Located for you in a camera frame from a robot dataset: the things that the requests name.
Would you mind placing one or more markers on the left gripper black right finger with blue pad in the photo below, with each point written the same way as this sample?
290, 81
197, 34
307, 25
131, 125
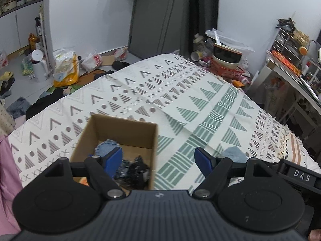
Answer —
216, 172

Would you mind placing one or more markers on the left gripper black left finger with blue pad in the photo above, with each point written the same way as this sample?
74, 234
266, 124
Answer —
101, 171

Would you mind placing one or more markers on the blue denim octopus toy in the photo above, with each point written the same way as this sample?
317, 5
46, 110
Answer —
106, 147

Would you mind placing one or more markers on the dark patterned plastic bag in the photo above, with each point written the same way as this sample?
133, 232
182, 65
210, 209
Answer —
133, 174

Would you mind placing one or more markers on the fluffy grey-blue plush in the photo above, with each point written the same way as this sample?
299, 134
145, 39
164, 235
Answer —
235, 154

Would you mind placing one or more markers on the brown cardboard box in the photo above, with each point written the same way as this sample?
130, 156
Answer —
126, 150

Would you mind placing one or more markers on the patterned white green blanket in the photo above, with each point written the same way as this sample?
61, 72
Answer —
191, 106

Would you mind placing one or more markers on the dark desk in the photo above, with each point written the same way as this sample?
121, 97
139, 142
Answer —
283, 95

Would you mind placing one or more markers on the red plastic basket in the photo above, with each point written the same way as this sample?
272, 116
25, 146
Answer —
222, 71

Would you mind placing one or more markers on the yellow white feed bag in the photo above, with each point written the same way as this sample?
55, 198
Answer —
66, 67

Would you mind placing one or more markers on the white red plastic bag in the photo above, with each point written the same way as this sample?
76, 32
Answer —
91, 62

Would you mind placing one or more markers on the black white round bowl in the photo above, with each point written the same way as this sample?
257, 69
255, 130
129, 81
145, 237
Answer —
226, 56

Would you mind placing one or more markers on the grey desk drawer organizer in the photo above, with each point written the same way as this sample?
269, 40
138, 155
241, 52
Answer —
285, 44

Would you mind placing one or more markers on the white trash bin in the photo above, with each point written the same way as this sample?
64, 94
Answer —
40, 67

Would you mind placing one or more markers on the orange bottle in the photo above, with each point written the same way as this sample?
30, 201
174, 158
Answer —
32, 39

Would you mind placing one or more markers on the grey wardrobe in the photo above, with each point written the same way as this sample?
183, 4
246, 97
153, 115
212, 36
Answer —
159, 26

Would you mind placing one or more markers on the black flat screen leaning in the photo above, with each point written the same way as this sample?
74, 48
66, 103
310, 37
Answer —
202, 16

